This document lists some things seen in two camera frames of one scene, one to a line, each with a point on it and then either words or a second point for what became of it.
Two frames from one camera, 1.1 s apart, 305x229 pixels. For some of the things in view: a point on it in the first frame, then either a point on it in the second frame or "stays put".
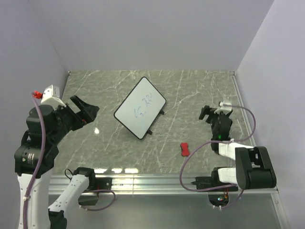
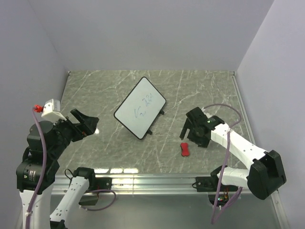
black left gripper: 88,113 -> 89,126
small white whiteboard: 140,108 stays put
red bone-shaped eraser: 185,151 stays put
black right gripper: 206,110 -> 202,142
